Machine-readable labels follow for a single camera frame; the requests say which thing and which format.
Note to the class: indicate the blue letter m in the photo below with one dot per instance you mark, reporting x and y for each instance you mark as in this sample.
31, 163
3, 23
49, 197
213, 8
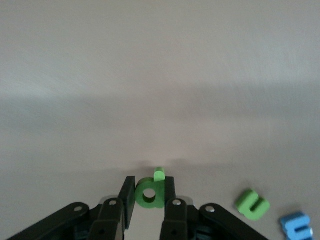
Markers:
290, 227

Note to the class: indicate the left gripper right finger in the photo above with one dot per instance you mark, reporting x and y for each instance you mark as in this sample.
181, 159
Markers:
175, 220

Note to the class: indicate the green letter p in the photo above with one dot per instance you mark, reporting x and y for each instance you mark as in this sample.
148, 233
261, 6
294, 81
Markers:
158, 192

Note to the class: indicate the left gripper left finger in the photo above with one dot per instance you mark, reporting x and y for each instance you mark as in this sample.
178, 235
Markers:
110, 220

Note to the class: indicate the green letter u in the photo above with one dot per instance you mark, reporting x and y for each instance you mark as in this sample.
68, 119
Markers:
243, 205

